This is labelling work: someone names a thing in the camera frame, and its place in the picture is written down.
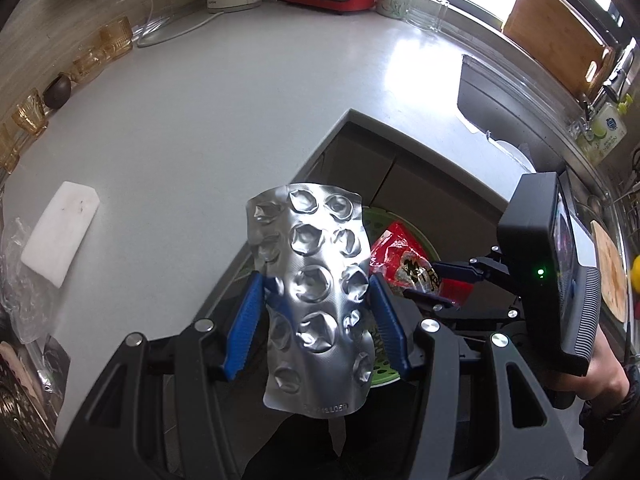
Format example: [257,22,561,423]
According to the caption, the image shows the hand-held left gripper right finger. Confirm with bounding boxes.
[367,274,597,480]

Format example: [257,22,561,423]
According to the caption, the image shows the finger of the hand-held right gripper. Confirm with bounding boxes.
[402,287,524,324]
[432,256,512,287]

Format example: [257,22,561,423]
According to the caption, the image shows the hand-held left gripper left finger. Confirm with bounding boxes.
[50,270,267,480]

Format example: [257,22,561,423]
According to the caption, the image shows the green slatted bin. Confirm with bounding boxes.
[230,205,441,388]

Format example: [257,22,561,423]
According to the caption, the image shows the red snack packet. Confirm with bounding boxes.
[370,220,473,308]

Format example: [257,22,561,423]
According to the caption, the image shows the silver blister pack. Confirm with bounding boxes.
[246,182,376,418]

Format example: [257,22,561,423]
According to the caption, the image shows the person's right forearm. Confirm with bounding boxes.
[580,365,640,467]

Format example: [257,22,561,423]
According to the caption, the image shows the person's right hand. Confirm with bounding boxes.
[575,340,632,407]

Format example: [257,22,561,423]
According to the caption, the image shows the round wooden board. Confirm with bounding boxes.
[590,219,628,323]

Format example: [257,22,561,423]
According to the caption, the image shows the white plate in sink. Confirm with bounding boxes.
[492,139,536,173]

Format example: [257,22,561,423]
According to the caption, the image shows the green dish soap bottle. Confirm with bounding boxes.
[575,95,631,163]

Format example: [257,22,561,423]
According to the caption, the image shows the steel kitchen sink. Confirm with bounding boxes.
[457,54,591,171]

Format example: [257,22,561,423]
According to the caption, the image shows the chrome faucet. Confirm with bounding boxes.
[580,40,640,116]

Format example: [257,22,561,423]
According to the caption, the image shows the white foam sponge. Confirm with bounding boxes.
[21,181,100,286]

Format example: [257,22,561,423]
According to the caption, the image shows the wooden cutting board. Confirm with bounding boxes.
[502,0,616,98]

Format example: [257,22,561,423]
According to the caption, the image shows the clear plastic bag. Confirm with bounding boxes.
[0,217,56,343]

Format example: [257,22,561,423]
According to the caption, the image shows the perforated metal grater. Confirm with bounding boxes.
[0,360,58,471]

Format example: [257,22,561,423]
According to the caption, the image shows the clear glass jar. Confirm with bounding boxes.
[405,0,451,33]

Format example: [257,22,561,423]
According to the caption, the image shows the white power cable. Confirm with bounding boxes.
[102,0,223,48]

